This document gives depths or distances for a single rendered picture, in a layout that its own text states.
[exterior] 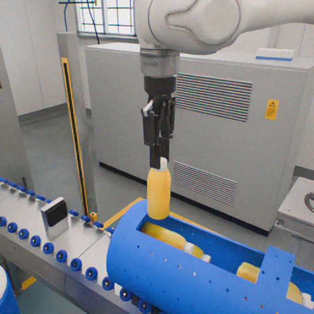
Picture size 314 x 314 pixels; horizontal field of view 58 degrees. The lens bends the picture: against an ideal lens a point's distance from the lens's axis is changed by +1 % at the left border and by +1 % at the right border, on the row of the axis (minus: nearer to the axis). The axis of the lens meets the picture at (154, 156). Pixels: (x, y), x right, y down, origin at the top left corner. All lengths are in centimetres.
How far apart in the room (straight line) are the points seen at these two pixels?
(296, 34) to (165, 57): 286
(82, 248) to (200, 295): 60
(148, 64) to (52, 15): 517
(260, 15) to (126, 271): 70
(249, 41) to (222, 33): 279
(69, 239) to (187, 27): 103
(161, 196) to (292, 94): 156
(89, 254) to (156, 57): 83
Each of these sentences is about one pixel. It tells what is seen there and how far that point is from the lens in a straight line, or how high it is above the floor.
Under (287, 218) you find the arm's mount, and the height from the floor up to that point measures 106.
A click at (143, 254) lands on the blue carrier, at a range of 82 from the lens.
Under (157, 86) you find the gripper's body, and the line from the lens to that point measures 64.
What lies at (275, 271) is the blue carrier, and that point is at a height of 123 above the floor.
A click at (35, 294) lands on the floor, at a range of 238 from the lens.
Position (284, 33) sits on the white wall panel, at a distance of 345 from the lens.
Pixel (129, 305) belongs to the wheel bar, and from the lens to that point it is 104.
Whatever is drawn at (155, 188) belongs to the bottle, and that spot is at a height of 135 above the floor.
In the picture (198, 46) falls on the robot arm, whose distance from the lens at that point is 45.
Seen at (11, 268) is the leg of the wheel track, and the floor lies 25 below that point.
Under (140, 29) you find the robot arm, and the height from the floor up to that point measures 175.
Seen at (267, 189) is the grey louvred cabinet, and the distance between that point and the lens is 247.
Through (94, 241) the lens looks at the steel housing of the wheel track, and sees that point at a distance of 125.
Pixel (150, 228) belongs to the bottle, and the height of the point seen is 113.
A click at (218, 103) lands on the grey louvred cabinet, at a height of 112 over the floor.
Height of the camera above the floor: 178
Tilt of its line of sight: 27 degrees down
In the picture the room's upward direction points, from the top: straight up
